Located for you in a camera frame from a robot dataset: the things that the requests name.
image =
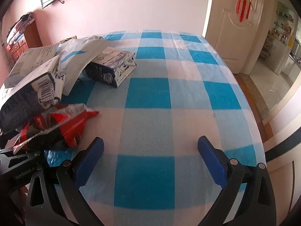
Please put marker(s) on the pile of folded blankets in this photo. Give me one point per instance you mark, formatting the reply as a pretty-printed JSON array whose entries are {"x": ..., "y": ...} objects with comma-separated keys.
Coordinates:
[{"x": 18, "y": 27}]

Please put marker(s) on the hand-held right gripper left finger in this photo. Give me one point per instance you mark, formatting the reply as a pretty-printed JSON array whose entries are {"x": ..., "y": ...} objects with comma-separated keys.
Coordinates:
[{"x": 90, "y": 162}]

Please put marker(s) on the white blue mailer package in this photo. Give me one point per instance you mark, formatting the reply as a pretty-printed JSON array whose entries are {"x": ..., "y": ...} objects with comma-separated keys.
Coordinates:
[{"x": 75, "y": 61}]

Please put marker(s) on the red black snack packet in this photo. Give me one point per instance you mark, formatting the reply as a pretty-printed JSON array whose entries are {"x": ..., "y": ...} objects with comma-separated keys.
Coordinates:
[{"x": 61, "y": 127}]

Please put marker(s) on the kitchen shelf with goods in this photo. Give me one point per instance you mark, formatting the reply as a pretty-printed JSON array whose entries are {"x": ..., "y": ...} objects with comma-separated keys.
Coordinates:
[{"x": 282, "y": 28}]

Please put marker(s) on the cream door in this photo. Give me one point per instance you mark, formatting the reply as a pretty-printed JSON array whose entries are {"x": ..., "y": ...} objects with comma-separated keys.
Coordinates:
[{"x": 232, "y": 40}]

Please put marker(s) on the white furniture panel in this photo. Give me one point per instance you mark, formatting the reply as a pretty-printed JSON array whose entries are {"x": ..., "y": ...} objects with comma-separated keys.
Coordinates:
[{"x": 282, "y": 157}]

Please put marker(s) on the white kitchen cabinet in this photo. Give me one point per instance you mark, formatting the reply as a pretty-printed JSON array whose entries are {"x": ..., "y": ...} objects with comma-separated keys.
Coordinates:
[{"x": 291, "y": 66}]

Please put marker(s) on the red hanging door ornament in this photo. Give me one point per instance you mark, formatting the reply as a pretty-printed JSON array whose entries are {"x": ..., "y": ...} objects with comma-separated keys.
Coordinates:
[{"x": 245, "y": 0}]

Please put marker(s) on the brown wooden cabinet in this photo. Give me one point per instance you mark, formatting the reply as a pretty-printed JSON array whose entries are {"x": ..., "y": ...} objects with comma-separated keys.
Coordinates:
[{"x": 30, "y": 35}]

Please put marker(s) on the small dark blue white bag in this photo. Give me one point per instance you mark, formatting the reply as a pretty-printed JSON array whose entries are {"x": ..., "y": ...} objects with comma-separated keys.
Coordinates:
[{"x": 105, "y": 68}]

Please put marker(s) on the blue white checkered tablecloth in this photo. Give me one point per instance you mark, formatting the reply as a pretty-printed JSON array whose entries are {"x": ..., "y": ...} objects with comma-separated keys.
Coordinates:
[{"x": 164, "y": 98}]

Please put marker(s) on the large dark blue white bag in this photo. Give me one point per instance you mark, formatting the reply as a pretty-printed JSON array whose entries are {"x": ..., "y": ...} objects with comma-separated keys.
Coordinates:
[{"x": 25, "y": 94}]

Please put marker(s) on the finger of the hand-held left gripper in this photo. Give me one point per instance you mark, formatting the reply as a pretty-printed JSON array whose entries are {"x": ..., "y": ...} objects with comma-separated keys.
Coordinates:
[{"x": 25, "y": 159}]

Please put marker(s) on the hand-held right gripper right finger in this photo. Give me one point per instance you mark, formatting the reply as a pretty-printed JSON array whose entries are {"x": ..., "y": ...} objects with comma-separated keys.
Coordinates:
[{"x": 211, "y": 162}]

